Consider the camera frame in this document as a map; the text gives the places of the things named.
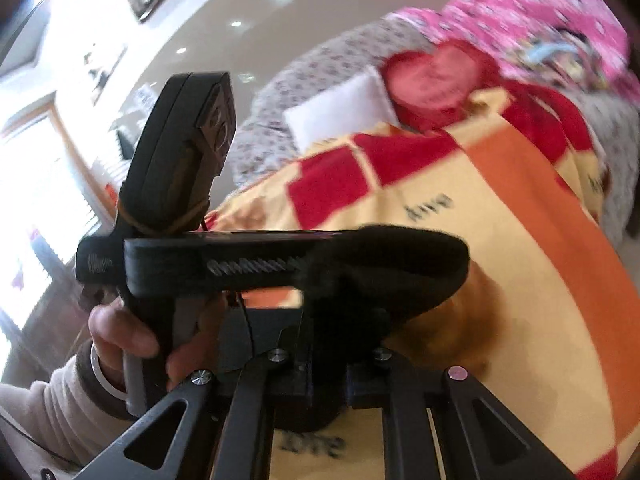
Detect beige left sleeve forearm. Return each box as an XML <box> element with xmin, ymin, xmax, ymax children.
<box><xmin>1</xmin><ymin>341</ymin><xmax>134</xmax><ymax>479</ymax></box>

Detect pink patterned quilt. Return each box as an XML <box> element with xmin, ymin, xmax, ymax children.
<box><xmin>392</xmin><ymin>0</ymin><xmax>639</xmax><ymax>104</ymax></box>

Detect red heart cushion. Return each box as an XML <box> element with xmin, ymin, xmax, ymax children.
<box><xmin>380</xmin><ymin>39</ymin><xmax>501</xmax><ymax>132</ymax></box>

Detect white pillow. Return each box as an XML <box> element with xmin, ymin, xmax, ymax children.
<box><xmin>283</xmin><ymin>65</ymin><xmax>400</xmax><ymax>153</ymax></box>

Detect grey floral quilt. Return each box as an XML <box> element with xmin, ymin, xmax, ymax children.
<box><xmin>228</xmin><ymin>18</ymin><xmax>432</xmax><ymax>188</ymax></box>

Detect red orange yellow blanket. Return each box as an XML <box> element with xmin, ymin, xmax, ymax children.
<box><xmin>206</xmin><ymin>82</ymin><xmax>639</xmax><ymax>479</ymax></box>

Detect left hand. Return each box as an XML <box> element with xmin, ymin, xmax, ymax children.
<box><xmin>88</xmin><ymin>297</ymin><xmax>227</xmax><ymax>392</ymax></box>

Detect black pants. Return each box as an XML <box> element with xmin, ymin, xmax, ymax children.
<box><xmin>278</xmin><ymin>224</ymin><xmax>471</xmax><ymax>430</ymax></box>

